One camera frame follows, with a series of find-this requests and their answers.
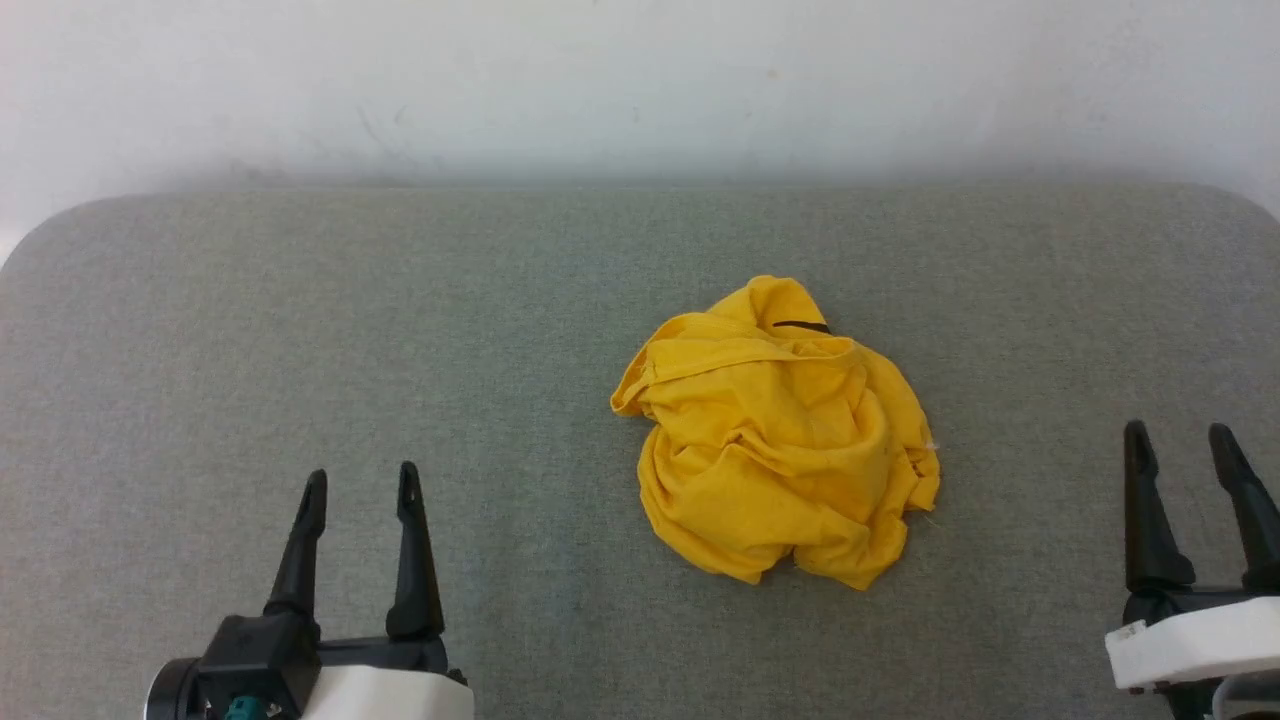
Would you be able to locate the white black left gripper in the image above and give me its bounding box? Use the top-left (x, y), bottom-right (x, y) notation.
top-left (264, 460), bottom-right (476, 720)

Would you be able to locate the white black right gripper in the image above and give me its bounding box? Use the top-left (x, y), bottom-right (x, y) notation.
top-left (1105, 419), bottom-right (1280, 720)

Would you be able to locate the yellow cartoon face t-shirt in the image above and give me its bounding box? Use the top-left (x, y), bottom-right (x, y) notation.
top-left (610, 275), bottom-right (941, 591)

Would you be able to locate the grey fabric sofa cushion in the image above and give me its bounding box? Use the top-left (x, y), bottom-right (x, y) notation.
top-left (0, 185), bottom-right (1280, 720)

